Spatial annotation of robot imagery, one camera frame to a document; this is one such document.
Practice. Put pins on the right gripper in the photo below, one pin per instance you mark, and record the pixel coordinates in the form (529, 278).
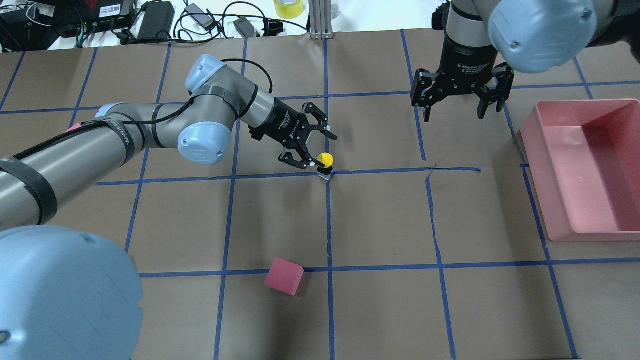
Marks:
(463, 62)

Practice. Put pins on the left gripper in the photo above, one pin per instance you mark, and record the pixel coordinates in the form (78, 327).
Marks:
(283, 123)

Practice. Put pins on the yellow push button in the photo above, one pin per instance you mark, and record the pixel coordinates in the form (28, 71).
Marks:
(325, 166)

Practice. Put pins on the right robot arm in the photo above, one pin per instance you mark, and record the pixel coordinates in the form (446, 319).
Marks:
(487, 41)

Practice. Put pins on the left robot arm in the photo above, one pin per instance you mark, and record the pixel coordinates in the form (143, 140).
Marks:
(73, 295)

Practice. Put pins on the yellow tape roll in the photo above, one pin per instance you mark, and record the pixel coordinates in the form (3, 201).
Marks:
(289, 9)

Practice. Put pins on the pink plastic tray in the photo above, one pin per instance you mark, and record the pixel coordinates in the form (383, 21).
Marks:
(584, 157)

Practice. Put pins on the pink foam cube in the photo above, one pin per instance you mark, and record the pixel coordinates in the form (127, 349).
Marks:
(284, 276)

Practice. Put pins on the black power adapter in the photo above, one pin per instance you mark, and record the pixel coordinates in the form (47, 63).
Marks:
(157, 20)

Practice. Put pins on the pink cube near centre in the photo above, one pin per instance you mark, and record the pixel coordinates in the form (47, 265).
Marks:
(74, 127)

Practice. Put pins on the aluminium frame post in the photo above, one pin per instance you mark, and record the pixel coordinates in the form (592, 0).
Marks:
(320, 19)

